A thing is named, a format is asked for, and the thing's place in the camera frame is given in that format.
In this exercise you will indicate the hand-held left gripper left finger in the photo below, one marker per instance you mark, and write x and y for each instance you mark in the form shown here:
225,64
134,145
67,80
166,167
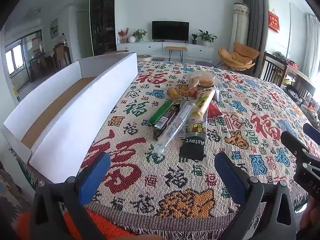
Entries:
93,177

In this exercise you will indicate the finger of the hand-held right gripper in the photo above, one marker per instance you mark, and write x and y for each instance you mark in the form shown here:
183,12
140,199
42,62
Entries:
311,131
291,140

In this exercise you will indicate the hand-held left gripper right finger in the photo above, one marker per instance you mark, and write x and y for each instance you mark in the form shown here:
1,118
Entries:
230,177

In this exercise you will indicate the black snack packet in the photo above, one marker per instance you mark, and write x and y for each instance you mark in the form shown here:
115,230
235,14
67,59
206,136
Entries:
193,145

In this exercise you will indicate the white cardboard box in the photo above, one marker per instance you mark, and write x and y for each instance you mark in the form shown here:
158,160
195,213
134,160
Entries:
82,120

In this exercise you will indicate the red snack packet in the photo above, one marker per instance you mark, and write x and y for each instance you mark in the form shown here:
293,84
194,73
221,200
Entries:
213,111

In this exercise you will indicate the clear long snack packet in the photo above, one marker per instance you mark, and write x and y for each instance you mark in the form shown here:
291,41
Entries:
172,130

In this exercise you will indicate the yellow wafer packet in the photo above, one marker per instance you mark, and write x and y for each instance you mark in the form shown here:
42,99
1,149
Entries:
203,102

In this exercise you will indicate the silver snack packet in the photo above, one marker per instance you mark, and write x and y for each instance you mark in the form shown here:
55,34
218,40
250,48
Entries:
217,93

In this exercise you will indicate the brown chocolate bar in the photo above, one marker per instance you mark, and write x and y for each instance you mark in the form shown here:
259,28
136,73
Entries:
166,120

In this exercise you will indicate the green snack bar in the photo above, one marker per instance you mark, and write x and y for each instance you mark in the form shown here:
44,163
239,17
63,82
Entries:
161,112

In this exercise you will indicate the clear cookie packet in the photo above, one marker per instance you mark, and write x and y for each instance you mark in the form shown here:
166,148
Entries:
185,91

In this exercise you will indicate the clear bread packet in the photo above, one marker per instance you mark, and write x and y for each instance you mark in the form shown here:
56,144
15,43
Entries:
201,81

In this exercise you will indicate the small orange snack packet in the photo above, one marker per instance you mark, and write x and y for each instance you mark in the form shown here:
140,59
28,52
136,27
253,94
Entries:
173,92

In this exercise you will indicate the person's right hand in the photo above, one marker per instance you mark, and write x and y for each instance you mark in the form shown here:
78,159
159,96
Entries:
311,213

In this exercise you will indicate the orange cloth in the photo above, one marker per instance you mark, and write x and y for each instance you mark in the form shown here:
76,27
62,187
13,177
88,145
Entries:
100,227

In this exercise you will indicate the printed woven blanket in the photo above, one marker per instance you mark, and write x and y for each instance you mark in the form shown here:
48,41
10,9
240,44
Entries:
175,177

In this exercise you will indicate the cluttered wooden side table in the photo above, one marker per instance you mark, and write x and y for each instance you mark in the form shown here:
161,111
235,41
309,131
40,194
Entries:
300,75

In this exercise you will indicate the dark wooden chair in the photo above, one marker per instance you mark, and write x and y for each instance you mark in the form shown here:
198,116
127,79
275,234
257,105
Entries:
272,67

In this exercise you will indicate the white sheer curtain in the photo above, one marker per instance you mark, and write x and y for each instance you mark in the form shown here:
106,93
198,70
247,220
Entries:
313,42

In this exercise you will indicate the orange lounge chair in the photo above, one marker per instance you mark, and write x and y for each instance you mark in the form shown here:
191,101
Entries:
240,55

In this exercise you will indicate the purple rug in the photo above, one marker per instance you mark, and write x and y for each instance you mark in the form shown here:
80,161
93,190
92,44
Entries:
202,63

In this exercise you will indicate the white TV cabinet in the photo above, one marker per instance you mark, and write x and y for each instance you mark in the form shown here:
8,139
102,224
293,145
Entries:
200,52

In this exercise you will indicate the grey curtain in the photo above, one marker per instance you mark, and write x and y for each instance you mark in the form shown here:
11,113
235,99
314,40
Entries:
255,17

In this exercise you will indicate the brown cardboard box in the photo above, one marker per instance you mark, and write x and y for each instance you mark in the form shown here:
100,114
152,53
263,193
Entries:
117,52

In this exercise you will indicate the wooden dining chair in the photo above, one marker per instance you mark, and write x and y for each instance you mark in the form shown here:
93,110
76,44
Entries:
60,53
37,62

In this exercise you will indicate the covered floor air conditioner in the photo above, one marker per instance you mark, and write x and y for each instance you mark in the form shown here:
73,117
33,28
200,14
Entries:
240,22

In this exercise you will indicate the round cat bed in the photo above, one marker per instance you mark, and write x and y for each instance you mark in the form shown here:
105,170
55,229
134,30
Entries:
145,57

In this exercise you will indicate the leafy plant in white pot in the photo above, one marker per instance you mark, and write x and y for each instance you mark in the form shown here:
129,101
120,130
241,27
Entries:
207,37

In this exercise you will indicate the small plant in dark pot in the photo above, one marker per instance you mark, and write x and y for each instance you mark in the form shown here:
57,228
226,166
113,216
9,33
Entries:
194,41

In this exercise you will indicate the wooden bench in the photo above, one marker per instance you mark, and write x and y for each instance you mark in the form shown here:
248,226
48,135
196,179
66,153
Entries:
176,48

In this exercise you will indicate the glass sliding door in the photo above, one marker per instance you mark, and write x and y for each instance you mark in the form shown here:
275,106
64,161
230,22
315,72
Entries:
22,55

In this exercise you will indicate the white round vase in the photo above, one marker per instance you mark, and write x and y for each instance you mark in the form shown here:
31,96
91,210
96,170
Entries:
132,39

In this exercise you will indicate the red flower vase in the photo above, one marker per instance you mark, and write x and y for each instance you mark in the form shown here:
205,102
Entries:
123,33

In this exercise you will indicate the green potted plant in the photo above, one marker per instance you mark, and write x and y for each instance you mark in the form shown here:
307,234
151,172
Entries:
139,33

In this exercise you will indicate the black television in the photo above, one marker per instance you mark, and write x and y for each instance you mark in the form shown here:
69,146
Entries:
170,30

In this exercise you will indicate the dark glass cabinet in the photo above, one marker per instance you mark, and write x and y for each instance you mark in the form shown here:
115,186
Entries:
102,17

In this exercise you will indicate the ceiling lamp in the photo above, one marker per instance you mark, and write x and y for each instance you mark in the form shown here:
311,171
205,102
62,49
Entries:
35,11

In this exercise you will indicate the red wall hanging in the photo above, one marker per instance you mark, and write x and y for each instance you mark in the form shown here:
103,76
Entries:
273,21

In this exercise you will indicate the wall painting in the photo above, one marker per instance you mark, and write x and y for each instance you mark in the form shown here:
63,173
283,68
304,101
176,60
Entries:
54,28

